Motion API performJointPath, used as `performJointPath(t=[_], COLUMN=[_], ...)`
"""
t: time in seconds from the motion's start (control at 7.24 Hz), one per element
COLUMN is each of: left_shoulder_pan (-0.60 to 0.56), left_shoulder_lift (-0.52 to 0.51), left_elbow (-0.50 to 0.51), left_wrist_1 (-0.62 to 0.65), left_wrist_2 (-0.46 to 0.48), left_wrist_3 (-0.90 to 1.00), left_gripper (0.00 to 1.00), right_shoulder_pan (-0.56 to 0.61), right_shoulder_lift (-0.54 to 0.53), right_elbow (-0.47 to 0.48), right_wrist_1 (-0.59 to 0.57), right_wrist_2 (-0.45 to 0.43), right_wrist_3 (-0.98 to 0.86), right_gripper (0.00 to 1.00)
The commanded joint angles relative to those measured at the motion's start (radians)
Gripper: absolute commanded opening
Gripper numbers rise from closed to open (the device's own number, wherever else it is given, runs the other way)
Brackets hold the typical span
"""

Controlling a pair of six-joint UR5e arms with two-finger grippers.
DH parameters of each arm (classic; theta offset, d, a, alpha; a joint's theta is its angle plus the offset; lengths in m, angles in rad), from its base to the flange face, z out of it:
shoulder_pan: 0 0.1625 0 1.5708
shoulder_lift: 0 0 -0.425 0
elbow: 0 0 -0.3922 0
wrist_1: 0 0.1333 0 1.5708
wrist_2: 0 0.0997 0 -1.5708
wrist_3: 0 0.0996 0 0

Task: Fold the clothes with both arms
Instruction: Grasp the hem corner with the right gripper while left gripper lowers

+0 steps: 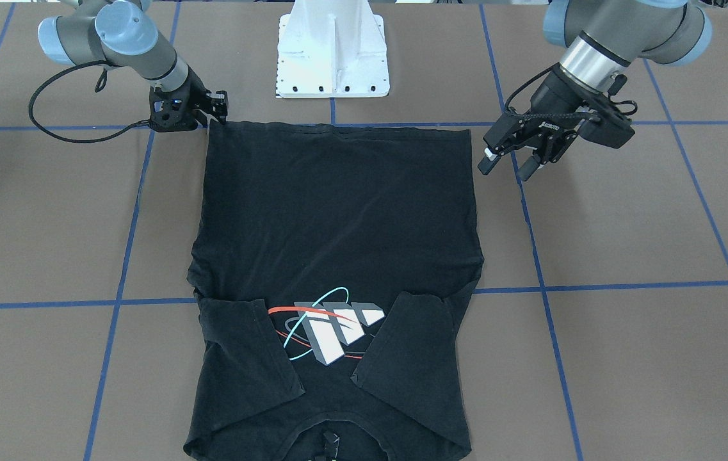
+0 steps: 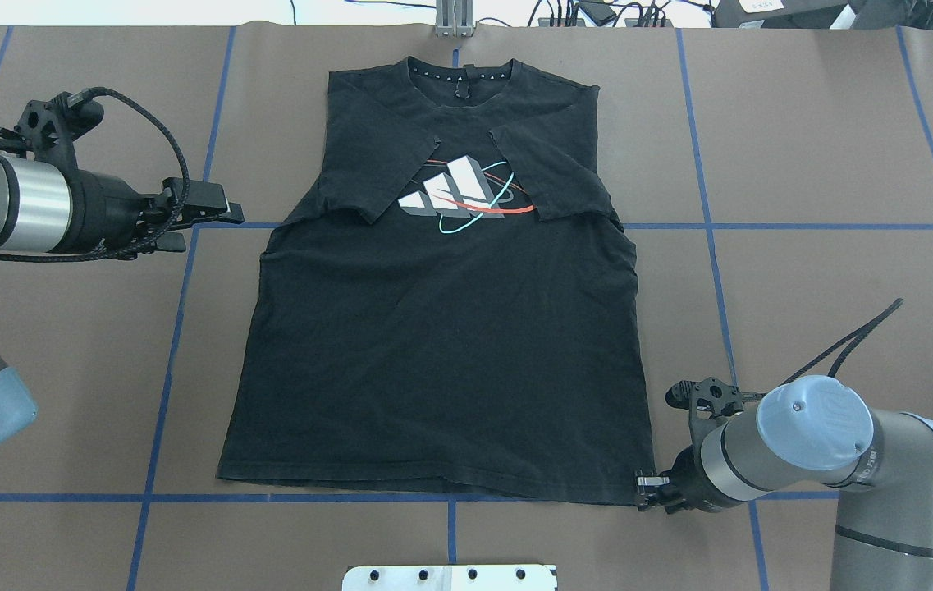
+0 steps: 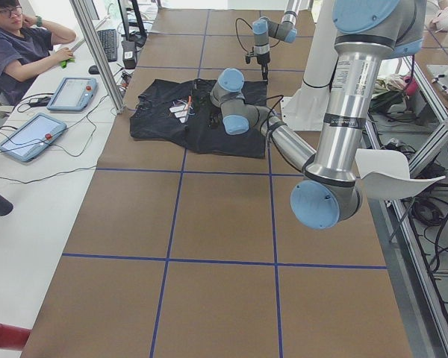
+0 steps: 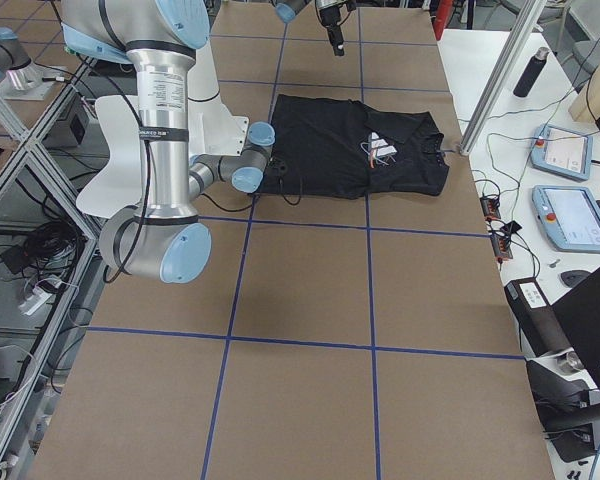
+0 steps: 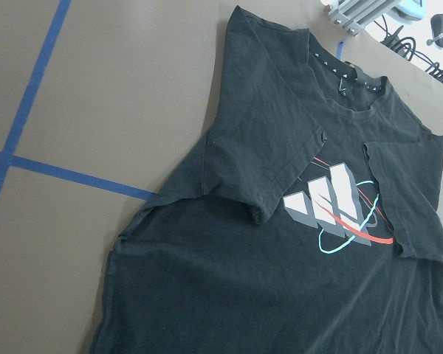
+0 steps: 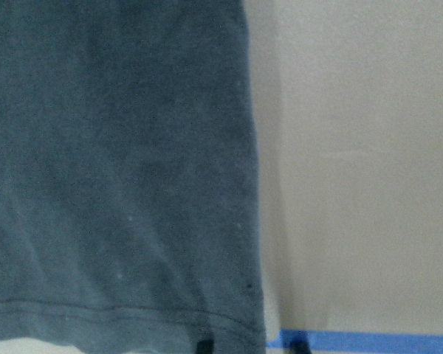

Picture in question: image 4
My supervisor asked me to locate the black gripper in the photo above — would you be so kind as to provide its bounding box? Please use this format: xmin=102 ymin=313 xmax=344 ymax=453
xmin=315 ymin=0 xmax=348 ymax=56

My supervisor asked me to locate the black printed t-shirt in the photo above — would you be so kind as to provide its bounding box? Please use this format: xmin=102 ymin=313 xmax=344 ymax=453
xmin=259 ymin=94 xmax=449 ymax=199

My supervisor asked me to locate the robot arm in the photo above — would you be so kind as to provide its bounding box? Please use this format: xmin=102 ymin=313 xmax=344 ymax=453
xmin=273 ymin=0 xmax=357 ymax=57
xmin=61 ymin=1 xmax=275 ymax=283

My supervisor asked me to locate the black water bottle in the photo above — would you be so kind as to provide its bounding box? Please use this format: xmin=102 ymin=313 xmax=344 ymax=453
xmin=513 ymin=47 xmax=551 ymax=98

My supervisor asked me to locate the far teach pendant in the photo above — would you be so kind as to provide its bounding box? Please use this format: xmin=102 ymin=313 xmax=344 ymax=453
xmin=531 ymin=124 xmax=593 ymax=181

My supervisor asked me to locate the teach pendant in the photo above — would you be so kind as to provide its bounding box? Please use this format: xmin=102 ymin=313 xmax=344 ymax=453
xmin=531 ymin=124 xmax=593 ymax=181
xmin=531 ymin=185 xmax=600 ymax=254

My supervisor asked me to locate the near teach pendant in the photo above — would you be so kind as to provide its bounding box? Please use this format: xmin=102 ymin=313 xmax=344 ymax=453
xmin=531 ymin=185 xmax=600 ymax=254

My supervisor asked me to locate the black computer mouse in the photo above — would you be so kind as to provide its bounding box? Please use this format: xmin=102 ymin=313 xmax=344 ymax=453
xmin=559 ymin=269 xmax=590 ymax=288

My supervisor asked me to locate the black monitor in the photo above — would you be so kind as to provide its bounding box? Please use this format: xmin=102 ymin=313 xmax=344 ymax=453
xmin=553 ymin=267 xmax=600 ymax=388

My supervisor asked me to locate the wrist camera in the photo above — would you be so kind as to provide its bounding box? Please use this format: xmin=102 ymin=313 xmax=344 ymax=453
xmin=265 ymin=158 xmax=289 ymax=178

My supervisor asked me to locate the white camera post base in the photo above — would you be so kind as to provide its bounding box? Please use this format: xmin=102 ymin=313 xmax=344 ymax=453
xmin=187 ymin=41 xmax=249 ymax=156

